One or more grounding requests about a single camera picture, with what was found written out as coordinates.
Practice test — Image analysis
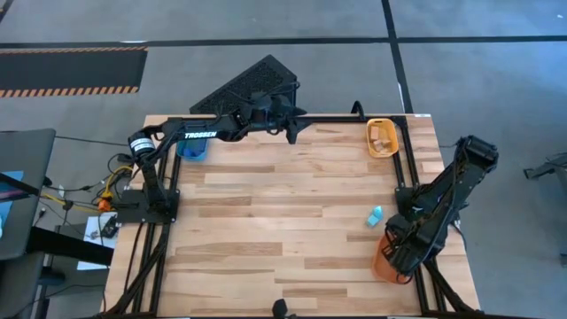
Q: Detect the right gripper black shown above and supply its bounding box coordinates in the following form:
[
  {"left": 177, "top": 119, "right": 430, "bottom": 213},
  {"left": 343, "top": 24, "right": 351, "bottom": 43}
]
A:
[{"left": 383, "top": 216, "right": 438, "bottom": 278}]

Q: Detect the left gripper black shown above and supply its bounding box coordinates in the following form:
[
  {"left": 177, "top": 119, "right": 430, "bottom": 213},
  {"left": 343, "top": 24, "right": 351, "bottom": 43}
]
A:
[{"left": 251, "top": 91, "right": 309, "bottom": 145}]

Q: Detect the orange plastic bin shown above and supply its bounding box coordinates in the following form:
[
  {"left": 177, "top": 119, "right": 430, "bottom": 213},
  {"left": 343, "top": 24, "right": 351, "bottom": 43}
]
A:
[{"left": 371, "top": 233, "right": 411, "bottom": 285}]

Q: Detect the black perforated computer tower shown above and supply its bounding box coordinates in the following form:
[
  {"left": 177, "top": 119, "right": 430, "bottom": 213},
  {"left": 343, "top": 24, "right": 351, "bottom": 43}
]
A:
[{"left": 189, "top": 54, "right": 298, "bottom": 115}]

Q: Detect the yellow plastic bin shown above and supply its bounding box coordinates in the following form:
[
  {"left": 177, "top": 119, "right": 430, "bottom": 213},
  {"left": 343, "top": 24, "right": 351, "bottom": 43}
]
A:
[{"left": 366, "top": 118, "right": 400, "bottom": 160}]

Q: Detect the blue plastic bin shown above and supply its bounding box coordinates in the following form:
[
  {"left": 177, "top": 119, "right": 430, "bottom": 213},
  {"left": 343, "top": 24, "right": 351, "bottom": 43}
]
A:
[{"left": 175, "top": 135, "right": 209, "bottom": 163}]

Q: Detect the dark rounded object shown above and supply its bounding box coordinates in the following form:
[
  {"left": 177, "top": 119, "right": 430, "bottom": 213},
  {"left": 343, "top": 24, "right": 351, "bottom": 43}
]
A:
[{"left": 271, "top": 298, "right": 290, "bottom": 319}]

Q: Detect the black stand foot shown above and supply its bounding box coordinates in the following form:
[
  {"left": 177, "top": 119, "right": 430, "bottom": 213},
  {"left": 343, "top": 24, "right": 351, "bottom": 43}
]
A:
[{"left": 524, "top": 152, "right": 567, "bottom": 181}]

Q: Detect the small black device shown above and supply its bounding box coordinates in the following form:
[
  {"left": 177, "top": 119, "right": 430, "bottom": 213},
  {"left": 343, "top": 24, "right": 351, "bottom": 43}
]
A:
[{"left": 100, "top": 215, "right": 120, "bottom": 238}]

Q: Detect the black hazard-striped floor mat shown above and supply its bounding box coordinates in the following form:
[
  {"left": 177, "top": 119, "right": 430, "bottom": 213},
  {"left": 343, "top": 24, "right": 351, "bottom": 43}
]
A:
[{"left": 0, "top": 46, "right": 149, "bottom": 98}]

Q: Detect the white paper sheet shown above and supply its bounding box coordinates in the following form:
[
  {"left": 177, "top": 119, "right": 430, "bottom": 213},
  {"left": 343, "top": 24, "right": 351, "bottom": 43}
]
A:
[{"left": 77, "top": 212, "right": 119, "bottom": 271}]

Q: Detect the black desk beam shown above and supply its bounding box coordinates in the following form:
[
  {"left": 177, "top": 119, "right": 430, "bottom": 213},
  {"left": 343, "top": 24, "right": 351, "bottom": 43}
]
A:
[{"left": 26, "top": 225, "right": 114, "bottom": 267}]

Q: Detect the monitor with blue screen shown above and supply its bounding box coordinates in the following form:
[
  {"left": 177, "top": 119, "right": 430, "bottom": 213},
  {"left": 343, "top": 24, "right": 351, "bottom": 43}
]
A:
[{"left": 0, "top": 170, "right": 26, "bottom": 222}]

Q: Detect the black aluminium table frame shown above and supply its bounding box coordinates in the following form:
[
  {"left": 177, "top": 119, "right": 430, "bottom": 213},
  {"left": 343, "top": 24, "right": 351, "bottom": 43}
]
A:
[{"left": 99, "top": 113, "right": 484, "bottom": 319}]

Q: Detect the yellow cable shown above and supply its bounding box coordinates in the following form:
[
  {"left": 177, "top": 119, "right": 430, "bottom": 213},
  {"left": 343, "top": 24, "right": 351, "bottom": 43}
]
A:
[{"left": 104, "top": 164, "right": 134, "bottom": 200}]

